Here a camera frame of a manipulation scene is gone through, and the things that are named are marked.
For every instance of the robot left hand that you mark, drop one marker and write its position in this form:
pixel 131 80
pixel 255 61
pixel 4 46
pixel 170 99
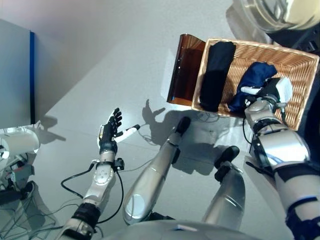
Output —
pixel 108 133

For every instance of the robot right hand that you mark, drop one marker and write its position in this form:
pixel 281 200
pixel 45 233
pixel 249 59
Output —
pixel 271 87

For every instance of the blue garment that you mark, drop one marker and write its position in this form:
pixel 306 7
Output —
pixel 252 75

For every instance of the long black garment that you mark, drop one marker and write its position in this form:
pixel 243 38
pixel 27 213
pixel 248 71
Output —
pixel 215 77

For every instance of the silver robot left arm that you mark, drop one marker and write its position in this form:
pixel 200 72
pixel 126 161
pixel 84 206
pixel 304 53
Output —
pixel 101 175

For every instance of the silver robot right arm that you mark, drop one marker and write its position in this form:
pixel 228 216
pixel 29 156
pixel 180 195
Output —
pixel 280 145

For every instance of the round glass washing machine door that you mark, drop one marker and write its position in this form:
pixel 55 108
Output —
pixel 275 15

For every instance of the rectangular woven wicker basket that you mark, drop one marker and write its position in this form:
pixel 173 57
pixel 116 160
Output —
pixel 290 62

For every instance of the silver robot left leg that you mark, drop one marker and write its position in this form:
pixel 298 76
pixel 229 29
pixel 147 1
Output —
pixel 147 180

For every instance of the silver robot leg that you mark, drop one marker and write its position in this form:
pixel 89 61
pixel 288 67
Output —
pixel 230 195
pixel 147 180

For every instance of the glossy brown stool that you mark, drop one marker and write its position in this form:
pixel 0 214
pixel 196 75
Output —
pixel 185 75

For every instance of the white panel with blue edge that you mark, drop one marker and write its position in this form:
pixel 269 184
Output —
pixel 15 75

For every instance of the silver robot right leg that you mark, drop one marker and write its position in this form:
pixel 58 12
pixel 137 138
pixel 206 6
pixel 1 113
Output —
pixel 230 195

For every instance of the grey robot torso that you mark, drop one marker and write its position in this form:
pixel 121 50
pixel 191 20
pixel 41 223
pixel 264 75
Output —
pixel 187 232

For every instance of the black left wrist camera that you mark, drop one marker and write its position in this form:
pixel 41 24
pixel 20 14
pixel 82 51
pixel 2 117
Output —
pixel 119 164

